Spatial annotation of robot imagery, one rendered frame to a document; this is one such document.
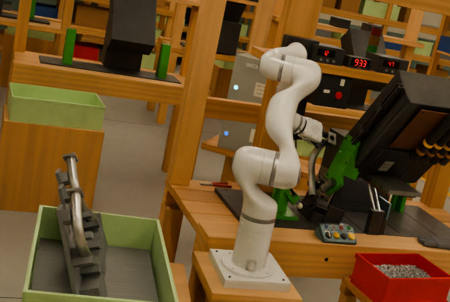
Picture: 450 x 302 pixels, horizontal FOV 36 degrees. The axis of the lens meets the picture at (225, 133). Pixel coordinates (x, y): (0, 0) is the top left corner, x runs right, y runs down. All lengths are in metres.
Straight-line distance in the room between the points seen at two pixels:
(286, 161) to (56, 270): 0.81
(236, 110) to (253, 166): 0.96
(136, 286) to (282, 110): 0.76
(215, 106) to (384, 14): 8.01
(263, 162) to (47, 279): 0.77
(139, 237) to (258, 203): 0.46
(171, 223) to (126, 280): 0.97
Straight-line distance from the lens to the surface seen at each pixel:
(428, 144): 2.93
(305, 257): 2.79
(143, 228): 2.50
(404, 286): 2.67
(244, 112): 3.24
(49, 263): 2.33
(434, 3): 3.48
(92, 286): 2.06
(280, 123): 2.37
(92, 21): 9.70
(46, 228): 2.50
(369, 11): 10.93
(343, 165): 3.01
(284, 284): 2.42
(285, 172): 2.29
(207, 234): 2.62
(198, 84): 3.05
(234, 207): 2.96
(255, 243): 2.38
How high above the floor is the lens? 1.87
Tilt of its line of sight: 13 degrees down
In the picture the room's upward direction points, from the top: 12 degrees clockwise
